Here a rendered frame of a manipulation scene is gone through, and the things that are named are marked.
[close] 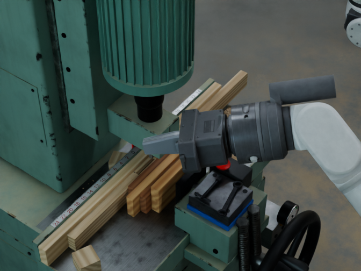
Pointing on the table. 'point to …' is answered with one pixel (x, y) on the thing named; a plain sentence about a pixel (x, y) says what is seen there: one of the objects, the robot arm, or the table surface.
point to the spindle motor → (146, 44)
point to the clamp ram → (188, 183)
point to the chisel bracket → (132, 134)
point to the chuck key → (209, 190)
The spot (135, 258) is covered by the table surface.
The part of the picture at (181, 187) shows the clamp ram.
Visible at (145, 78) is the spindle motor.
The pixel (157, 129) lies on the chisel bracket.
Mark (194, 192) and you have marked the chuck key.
